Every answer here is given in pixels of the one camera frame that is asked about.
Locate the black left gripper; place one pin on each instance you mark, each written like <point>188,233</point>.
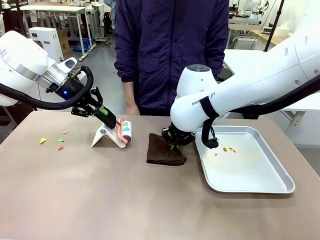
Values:
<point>65,89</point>

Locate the yellow paper scrap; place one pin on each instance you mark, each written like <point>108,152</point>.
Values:
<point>43,140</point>

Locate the dark metal mount frame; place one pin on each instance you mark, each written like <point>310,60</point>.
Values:
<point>10,117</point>

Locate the white paper roll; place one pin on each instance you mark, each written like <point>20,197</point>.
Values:
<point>285,30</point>

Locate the person bare right forearm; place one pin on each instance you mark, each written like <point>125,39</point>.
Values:
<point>129,91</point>

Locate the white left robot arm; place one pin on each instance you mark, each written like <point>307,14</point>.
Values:
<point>20,55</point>

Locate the wooden top desk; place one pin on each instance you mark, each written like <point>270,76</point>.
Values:
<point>250,28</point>

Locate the brown cardboard box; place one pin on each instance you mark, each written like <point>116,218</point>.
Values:
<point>64,41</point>

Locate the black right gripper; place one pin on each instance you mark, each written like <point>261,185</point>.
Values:
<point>177,136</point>

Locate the white cabinet unit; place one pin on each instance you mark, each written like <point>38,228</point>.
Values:
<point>47,40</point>

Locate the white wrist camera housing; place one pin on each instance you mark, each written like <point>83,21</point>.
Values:
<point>68,64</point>

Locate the black vertical pole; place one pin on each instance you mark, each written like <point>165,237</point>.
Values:
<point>273,25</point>

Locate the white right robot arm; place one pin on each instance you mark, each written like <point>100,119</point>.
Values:
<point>250,85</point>

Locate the dark brown cloth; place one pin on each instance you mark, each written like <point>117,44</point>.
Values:
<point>160,152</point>

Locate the silver metal tray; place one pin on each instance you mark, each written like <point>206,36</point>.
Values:
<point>245,170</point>

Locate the blue plastic bag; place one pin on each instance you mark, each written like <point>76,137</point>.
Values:
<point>83,45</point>

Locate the person in purple jacket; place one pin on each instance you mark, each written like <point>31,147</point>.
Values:
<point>170,50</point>

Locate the white long workbench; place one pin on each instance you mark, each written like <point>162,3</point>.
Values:
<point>52,8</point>

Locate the pink lint roller black grip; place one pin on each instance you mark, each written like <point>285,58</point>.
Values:
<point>111,122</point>

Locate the person right hand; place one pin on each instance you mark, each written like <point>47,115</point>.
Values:
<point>131,108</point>

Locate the white lint roller stand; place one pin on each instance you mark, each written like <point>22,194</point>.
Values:
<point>102,136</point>

